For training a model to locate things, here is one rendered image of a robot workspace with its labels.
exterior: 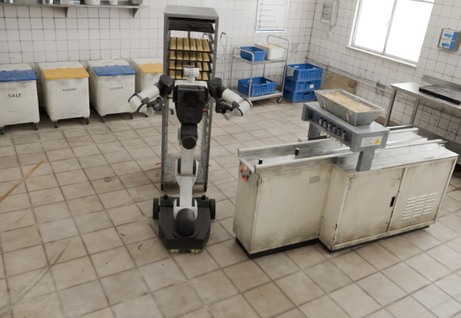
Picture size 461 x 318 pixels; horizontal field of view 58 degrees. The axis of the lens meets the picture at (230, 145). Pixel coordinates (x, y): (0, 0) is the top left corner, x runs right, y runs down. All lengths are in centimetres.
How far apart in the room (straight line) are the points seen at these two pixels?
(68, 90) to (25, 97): 52
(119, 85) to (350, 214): 374
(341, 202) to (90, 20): 445
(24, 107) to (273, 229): 370
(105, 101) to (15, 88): 114
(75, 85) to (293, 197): 355
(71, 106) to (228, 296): 367
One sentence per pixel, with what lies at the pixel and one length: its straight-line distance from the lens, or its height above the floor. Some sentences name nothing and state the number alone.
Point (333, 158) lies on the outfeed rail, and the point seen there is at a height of 88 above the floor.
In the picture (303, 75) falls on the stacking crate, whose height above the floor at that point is 50.
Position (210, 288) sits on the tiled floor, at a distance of 336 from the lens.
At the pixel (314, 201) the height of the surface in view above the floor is 50.
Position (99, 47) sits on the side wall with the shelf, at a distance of 659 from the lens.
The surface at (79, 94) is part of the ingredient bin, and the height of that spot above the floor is 45.
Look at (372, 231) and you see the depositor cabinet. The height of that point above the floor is 18.
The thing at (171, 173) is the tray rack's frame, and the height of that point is 15.
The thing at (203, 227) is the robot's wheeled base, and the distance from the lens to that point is 368.
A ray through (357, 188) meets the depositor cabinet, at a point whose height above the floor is 68.
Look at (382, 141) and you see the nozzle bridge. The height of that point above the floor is 109.
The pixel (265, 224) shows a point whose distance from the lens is 346.
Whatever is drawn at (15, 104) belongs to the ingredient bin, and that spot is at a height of 39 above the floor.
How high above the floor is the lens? 231
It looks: 24 degrees down
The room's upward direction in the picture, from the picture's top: 5 degrees clockwise
